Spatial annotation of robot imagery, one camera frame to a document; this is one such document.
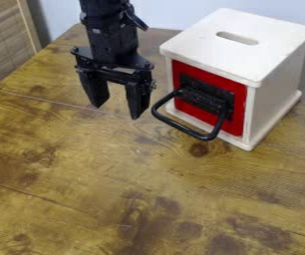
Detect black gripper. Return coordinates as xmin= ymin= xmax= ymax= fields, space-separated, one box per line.
xmin=72 ymin=19 xmax=154 ymax=120

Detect black metal drawer handle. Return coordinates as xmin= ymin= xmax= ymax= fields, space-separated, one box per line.
xmin=153 ymin=74 xmax=235 ymax=141

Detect red wooden drawer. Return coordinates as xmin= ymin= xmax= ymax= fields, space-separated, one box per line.
xmin=171 ymin=60 xmax=248 ymax=136

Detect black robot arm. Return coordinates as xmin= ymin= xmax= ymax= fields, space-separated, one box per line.
xmin=71 ymin=0 xmax=154 ymax=120

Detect white wooden box cabinet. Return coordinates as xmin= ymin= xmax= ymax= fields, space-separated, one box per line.
xmin=159 ymin=8 xmax=305 ymax=150

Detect wooden panel at left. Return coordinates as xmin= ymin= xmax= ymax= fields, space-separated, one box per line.
xmin=0 ymin=0 xmax=42 ymax=81

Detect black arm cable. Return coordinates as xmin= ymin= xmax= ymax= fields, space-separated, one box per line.
xmin=119 ymin=0 xmax=151 ymax=32

